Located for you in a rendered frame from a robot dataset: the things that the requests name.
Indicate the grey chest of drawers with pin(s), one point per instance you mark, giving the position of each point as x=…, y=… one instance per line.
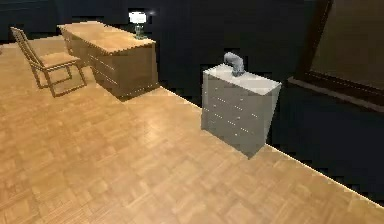
x=236, y=110

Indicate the grey curved statue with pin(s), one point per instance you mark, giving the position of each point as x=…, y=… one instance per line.
x=235, y=63

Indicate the wooden desk with drawers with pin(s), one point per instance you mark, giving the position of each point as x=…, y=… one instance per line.
x=113, y=56

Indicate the white shade table lamp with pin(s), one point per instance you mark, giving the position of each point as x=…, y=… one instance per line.
x=138, y=20

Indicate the wooden slatted chair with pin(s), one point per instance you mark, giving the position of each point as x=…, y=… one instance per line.
x=50, y=61

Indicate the dark framed window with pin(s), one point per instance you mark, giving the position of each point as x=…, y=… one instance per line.
x=350, y=43

